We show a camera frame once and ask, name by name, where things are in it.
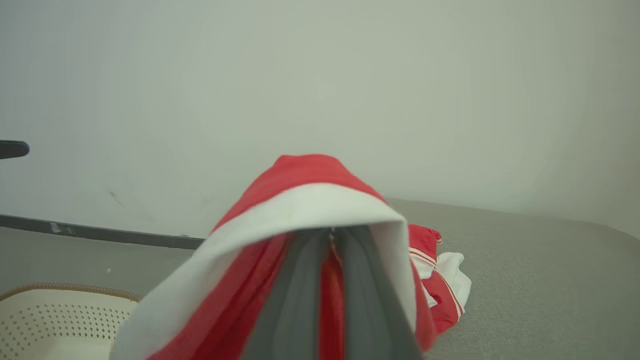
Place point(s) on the dark rounded bar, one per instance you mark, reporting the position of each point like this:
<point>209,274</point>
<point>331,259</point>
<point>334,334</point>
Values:
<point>12,149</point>

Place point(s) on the red garment with thin stripes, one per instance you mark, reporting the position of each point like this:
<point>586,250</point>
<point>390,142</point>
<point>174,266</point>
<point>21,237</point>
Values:
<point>450,270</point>

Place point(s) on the cream perforated basket, tan rim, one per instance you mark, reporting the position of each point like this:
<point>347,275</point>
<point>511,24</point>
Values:
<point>60,320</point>

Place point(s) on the black baseboard strip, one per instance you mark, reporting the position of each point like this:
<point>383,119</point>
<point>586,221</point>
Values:
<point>100,233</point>

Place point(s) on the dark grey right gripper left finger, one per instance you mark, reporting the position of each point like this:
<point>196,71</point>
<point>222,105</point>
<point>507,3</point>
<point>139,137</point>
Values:
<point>292,310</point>

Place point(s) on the grey fabric sofa seat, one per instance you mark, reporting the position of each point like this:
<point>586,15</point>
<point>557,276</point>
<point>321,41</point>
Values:
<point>550,280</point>

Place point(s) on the red garment with wide white band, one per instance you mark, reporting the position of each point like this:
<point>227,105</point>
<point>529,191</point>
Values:
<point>310,200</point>

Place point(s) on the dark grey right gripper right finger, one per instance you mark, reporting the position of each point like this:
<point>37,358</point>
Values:
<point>370,310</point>

